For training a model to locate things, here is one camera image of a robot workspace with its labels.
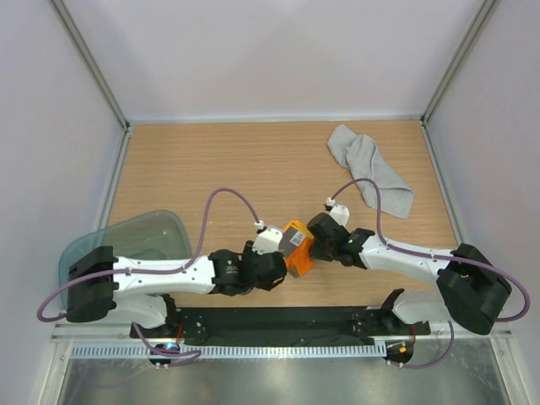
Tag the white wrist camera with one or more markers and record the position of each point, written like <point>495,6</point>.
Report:
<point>338,212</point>
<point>267,239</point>

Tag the orange grey patterned towel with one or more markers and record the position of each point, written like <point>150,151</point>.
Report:
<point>295,245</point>

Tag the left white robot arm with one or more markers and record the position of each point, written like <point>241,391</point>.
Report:
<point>137,290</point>

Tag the aluminium frame post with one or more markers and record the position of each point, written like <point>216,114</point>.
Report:
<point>79,43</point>
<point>473,32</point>

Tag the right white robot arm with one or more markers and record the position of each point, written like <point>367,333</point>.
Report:
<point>468,289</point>

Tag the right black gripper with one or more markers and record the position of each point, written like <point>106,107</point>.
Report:
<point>317,253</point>

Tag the right aluminium frame post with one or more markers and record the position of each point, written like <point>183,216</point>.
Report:
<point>473,32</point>

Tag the white slotted cable duct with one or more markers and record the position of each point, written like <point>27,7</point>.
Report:
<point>138,351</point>

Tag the blue translucent plastic tray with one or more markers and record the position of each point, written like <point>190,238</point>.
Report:
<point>157,235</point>

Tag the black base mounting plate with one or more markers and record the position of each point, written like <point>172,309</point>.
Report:
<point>285,326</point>

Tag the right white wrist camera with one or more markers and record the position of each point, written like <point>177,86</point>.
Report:
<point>338,212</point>

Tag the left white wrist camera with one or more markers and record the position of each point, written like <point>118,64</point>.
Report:
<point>267,239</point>

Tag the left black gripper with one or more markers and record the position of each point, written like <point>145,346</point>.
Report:
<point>248,251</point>

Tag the left aluminium frame post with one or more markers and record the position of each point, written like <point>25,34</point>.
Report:
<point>79,43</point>

